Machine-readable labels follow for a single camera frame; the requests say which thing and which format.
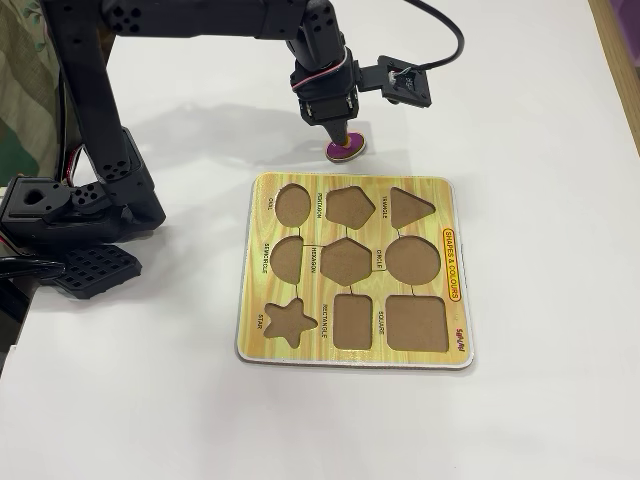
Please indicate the wooden shape puzzle board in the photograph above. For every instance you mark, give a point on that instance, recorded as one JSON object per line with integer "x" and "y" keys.
{"x": 450, "y": 200}

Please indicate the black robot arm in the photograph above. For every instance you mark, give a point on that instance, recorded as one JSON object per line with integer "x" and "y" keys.
{"x": 85, "y": 100}

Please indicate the black grid table clamp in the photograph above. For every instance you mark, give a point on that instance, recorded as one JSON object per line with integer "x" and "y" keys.
{"x": 95, "y": 272}

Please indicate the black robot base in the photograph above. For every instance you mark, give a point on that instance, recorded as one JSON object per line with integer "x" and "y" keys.
{"x": 50, "y": 210}

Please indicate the tan wooden edge strip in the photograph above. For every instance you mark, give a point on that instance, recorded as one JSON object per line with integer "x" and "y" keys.
{"x": 612, "y": 30}

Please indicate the glossy black curved bar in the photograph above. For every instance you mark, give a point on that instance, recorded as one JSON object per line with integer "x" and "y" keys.
{"x": 30, "y": 267}

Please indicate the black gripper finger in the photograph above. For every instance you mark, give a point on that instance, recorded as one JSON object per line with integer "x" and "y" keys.
{"x": 339, "y": 134}

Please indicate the purple oval piece yellow pin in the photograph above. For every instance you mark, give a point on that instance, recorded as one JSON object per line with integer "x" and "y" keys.
{"x": 345, "y": 155}

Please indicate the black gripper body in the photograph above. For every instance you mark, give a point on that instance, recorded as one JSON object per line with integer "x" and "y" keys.
{"x": 327, "y": 109}

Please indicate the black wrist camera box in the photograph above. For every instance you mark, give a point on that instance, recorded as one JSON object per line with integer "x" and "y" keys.
{"x": 410, "y": 85}

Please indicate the green patterned cloth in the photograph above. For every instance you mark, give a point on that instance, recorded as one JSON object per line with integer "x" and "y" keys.
{"x": 25, "y": 75}

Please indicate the purple plastic object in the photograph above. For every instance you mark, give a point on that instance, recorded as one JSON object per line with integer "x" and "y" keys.
{"x": 634, "y": 30}

